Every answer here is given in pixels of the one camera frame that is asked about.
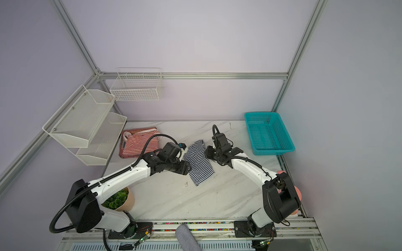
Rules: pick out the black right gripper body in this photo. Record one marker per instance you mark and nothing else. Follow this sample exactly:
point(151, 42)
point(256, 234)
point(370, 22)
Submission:
point(212, 152)

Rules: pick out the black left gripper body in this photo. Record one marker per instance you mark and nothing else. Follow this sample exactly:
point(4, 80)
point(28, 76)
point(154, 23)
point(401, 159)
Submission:
point(175, 166)

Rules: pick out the navy white striped tank top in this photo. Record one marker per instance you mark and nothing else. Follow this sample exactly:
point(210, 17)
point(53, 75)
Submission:
point(201, 168)

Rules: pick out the red white striped tank top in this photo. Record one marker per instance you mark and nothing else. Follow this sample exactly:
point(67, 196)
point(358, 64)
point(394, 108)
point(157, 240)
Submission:
point(139, 142)

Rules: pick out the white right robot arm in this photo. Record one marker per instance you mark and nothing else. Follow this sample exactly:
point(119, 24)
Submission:
point(279, 194)

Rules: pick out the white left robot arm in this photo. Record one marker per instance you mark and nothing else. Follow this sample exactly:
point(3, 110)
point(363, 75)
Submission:
point(85, 204)

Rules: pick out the folded red graphic tank top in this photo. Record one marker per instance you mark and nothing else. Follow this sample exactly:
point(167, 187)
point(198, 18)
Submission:
point(124, 150)

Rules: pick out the teal plastic basket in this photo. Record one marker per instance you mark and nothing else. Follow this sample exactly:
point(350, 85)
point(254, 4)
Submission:
point(268, 134)

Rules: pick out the green potted plant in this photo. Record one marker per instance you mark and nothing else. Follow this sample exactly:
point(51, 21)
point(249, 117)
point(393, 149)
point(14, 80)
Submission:
point(121, 201)

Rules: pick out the pink watering can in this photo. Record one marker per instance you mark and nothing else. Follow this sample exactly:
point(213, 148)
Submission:
point(295, 213)

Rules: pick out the grey foam microphone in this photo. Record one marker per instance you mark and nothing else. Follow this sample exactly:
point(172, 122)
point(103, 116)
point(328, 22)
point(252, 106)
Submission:
point(186, 239)

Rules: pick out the white mesh wall shelf lower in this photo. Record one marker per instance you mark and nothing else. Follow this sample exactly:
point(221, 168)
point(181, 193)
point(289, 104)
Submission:
point(100, 149)

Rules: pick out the white mesh wall shelf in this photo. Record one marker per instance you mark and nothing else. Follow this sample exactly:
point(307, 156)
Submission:
point(100, 149)
point(76, 123)

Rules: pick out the white wire wall basket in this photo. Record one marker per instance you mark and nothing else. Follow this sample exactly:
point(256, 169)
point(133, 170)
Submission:
point(138, 84)

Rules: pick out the white mesh wall shelf upper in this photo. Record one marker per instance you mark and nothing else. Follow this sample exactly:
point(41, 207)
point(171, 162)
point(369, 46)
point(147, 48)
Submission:
point(76, 123)

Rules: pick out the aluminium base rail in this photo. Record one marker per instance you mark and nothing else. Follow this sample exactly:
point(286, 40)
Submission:
point(206, 234)

